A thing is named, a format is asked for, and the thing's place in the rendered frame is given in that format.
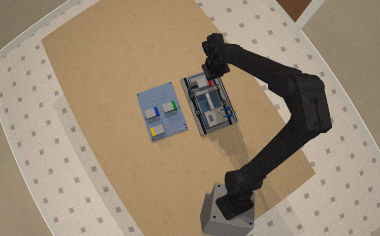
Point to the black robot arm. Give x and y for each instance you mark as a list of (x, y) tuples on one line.
[(306, 100)]

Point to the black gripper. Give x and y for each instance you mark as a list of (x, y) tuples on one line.
[(215, 73)]

